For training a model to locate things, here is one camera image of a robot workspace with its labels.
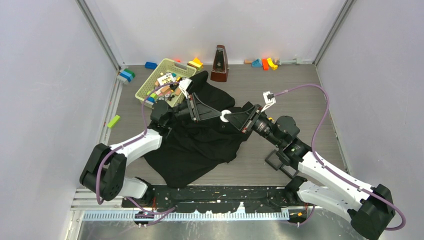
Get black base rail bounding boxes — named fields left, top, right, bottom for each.
left=118, top=185, right=313, bottom=214

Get yellow orange block stack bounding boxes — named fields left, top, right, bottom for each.
left=187, top=57, right=204, bottom=71

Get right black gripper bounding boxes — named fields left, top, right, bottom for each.
left=224, top=104, right=283, bottom=148

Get brown wooden metronome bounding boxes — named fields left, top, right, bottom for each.
left=210, top=45, right=229, bottom=83

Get lime green block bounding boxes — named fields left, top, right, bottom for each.
left=106, top=115, right=121, bottom=129

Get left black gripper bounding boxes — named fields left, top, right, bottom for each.
left=165, top=93, right=222, bottom=126

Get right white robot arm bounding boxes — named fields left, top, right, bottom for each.
left=221, top=105, right=396, bottom=240

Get nine of spades card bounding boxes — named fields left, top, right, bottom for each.
left=157, top=72, right=176, bottom=86

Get light green plastic basket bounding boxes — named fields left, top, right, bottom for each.
left=134, top=58, right=197, bottom=107

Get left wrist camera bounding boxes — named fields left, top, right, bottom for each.
left=178, top=78, right=193, bottom=98

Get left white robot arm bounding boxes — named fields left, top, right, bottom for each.
left=79, top=93, right=227, bottom=207

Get yellow curved block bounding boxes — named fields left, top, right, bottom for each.
left=266, top=57, right=278, bottom=71

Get red orange block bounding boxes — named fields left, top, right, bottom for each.
left=261, top=58, right=269, bottom=71

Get light blue toy block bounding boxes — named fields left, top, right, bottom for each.
left=251, top=58, right=263, bottom=68

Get blue green stacked blocks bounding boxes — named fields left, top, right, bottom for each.
left=116, top=68, right=136, bottom=85

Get black square frame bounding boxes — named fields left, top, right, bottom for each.
left=264, top=150, right=283, bottom=171
left=279, top=165, right=299, bottom=179

